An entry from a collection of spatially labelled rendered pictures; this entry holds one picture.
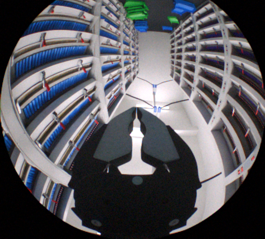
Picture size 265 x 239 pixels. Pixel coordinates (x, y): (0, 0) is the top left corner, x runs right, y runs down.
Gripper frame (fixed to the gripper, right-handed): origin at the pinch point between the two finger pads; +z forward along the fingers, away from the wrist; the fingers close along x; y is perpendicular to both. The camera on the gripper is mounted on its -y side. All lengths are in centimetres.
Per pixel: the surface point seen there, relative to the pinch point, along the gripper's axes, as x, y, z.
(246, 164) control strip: 73, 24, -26
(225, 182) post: 74, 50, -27
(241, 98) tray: 97, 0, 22
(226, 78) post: 83, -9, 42
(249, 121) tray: 77, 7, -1
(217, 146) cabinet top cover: 81, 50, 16
